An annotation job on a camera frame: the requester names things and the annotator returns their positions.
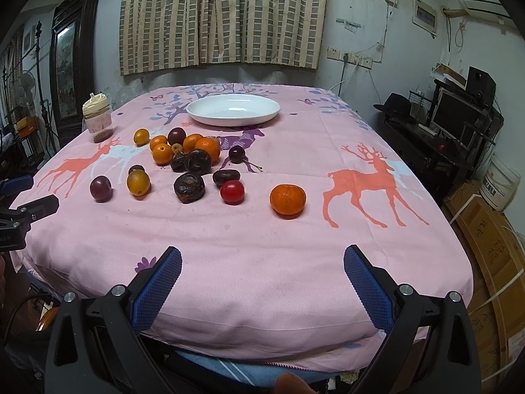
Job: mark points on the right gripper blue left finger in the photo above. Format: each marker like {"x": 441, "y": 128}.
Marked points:
{"x": 151, "y": 287}

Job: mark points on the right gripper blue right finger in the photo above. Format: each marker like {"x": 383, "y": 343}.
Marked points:
{"x": 366, "y": 281}

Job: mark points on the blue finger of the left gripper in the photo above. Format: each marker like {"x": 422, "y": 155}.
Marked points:
{"x": 16, "y": 185}
{"x": 38, "y": 209}

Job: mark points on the purple plum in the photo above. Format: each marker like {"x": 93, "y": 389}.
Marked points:
{"x": 101, "y": 189}

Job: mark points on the yellow orange kumquat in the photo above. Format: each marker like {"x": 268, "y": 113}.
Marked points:
{"x": 138, "y": 183}

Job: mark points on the dark wrinkled dried fruit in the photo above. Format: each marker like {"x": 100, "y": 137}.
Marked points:
{"x": 189, "y": 187}

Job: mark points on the tangerine with green stem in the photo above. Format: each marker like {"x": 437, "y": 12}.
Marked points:
{"x": 287, "y": 199}

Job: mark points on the orange kumquat front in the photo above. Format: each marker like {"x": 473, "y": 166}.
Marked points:
{"x": 162, "y": 154}

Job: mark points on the red cherry tomato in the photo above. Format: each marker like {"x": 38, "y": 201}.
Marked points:
{"x": 232, "y": 192}

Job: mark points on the small orange kumquat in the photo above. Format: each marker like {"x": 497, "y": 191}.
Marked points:
{"x": 157, "y": 140}

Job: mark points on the dark red plum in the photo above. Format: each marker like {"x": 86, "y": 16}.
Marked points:
{"x": 176, "y": 136}

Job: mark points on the large orange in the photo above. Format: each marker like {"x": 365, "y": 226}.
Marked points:
{"x": 211, "y": 146}

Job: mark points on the dark cherry with stem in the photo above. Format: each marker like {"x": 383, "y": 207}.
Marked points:
{"x": 237, "y": 156}

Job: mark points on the right hand of person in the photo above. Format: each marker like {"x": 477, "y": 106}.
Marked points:
{"x": 291, "y": 384}

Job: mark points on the standing fan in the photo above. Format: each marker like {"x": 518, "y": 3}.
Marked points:
{"x": 25, "y": 100}

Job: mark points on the plastic jar with cream lid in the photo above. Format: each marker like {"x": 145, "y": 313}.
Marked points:
{"x": 98, "y": 119}

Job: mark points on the small dark dried fruit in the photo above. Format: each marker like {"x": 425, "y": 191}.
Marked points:
{"x": 178, "y": 163}

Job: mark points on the small tan longan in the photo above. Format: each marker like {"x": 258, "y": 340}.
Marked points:
{"x": 177, "y": 148}

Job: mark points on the pink deer print tablecloth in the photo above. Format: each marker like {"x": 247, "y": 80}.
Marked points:
{"x": 255, "y": 285}

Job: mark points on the white plastic bucket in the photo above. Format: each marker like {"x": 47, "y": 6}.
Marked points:
{"x": 499, "y": 184}

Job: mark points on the dark framed mirror cabinet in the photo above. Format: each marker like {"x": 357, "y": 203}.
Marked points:
{"x": 71, "y": 65}

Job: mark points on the black hat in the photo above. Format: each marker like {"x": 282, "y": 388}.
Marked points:
{"x": 396, "y": 105}

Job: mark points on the white oval plate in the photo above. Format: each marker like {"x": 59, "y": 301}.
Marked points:
{"x": 233, "y": 110}

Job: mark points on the striped beige curtain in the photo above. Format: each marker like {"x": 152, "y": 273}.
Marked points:
{"x": 159, "y": 35}

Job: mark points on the black speaker box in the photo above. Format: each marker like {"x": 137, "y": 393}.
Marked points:
{"x": 481, "y": 86}

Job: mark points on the white power strip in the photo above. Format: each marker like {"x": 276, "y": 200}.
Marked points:
{"x": 357, "y": 59}

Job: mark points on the white air conditioner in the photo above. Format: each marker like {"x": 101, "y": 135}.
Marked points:
{"x": 489, "y": 10}

